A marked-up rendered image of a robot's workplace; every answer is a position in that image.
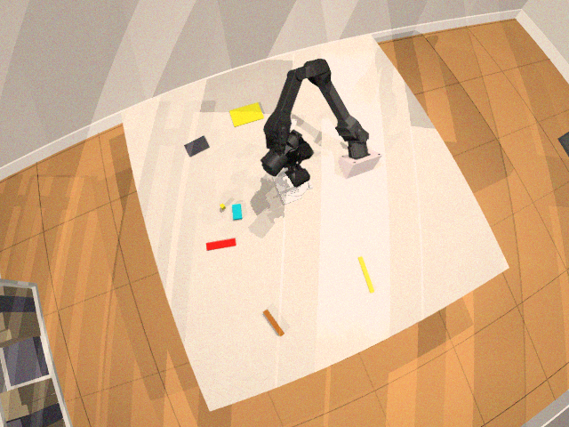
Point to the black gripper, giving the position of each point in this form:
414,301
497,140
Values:
296,173

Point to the yellow flat rectangular plate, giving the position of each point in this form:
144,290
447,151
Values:
246,114

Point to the yellow flat bar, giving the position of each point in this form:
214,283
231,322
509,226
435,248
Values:
364,269

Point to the red flat bar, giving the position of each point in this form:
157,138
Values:
220,244

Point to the cyan rectangular block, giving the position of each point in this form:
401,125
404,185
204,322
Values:
237,212

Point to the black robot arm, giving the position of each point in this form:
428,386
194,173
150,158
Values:
278,125

